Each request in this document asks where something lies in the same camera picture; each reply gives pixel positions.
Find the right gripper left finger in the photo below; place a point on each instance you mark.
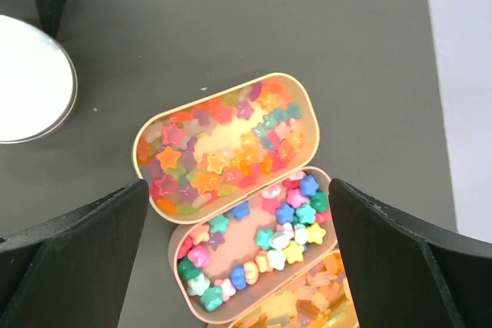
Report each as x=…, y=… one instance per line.
x=74, y=270

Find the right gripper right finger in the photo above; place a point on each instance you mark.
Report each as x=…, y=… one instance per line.
x=407, y=272

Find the round grey jar lid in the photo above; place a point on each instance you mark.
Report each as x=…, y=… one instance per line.
x=39, y=83

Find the yellow tray mixed candies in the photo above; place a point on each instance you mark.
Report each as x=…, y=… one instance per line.
x=320, y=297

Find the orange tray translucent star candies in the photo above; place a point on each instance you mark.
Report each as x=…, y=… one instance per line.
x=204, y=156

